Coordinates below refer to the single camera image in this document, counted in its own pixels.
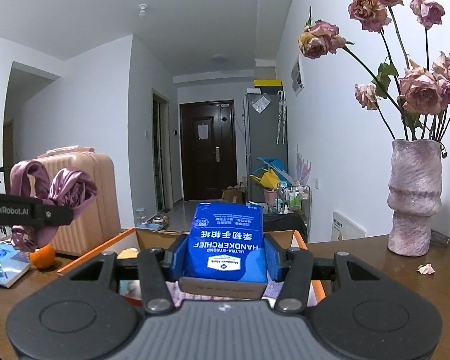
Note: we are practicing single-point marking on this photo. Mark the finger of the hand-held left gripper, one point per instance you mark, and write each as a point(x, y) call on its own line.
point(56, 214)

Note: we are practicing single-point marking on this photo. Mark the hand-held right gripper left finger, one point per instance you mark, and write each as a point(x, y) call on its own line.
point(176, 258)

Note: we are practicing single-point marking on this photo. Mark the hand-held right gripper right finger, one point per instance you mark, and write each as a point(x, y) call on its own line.
point(272, 260)

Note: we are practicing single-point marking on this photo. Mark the purple satin scrunchie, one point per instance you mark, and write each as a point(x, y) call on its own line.
point(69, 187)

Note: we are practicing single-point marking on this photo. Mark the lavender fluffy towel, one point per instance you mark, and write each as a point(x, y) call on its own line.
point(274, 292)

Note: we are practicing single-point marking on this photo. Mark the orange cardboard box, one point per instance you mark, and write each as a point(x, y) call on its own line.
point(150, 238)

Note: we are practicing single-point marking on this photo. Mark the blue handkerchief packet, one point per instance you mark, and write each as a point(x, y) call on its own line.
point(227, 240)

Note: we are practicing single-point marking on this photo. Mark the black covered chair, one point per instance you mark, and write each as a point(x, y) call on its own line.
point(288, 223)

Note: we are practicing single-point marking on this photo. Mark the orange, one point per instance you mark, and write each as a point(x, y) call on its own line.
point(42, 258)

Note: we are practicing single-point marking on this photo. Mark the pink ribbed suitcase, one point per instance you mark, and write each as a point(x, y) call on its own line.
point(101, 195)

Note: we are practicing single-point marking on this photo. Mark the clear plastic bottle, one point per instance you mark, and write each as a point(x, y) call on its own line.
point(140, 217)

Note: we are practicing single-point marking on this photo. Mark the blue tissue pack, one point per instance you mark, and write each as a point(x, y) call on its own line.
point(2, 266)

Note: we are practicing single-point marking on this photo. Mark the pink bin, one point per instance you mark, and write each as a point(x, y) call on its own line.
point(270, 197)

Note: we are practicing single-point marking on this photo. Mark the storage cart with bottles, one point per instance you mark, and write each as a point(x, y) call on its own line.
point(294, 197)

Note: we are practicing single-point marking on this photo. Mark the brown cardboard box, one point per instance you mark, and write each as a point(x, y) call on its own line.
point(232, 195)

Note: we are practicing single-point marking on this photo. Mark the white leaning panel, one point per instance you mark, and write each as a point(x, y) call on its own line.
point(347, 227)

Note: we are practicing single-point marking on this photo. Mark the dark wooden door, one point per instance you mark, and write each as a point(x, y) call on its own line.
point(206, 165)

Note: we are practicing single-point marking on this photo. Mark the grey refrigerator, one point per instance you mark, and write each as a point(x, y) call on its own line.
point(264, 138)

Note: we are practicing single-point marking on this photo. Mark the paper notice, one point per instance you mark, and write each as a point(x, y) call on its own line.
point(203, 130)

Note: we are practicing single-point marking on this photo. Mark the white folded umbrella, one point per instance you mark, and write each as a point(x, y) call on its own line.
point(282, 120)

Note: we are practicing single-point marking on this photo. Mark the fallen pink petal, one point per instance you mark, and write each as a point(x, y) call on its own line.
point(425, 269)

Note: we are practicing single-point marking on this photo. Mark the clear plastic bag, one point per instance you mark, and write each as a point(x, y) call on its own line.
point(261, 104)

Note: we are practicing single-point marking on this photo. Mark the pink ceramic vase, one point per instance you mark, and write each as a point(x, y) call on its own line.
point(414, 195)

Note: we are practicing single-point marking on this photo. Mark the white box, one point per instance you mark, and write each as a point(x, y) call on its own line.
point(253, 90)

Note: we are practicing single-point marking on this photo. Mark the yellow box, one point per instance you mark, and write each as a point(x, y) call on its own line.
point(268, 82)

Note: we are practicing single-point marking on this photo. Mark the round ceiling lamp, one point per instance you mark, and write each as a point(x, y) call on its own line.
point(221, 58)

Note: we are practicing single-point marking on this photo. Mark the white ceiling sprinkler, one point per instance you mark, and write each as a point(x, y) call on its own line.
point(143, 9)

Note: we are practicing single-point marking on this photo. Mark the bunch of dried pink roses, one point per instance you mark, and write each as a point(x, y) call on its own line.
point(422, 86)

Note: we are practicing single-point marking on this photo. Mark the side doorway frame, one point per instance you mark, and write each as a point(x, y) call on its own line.
point(160, 157)

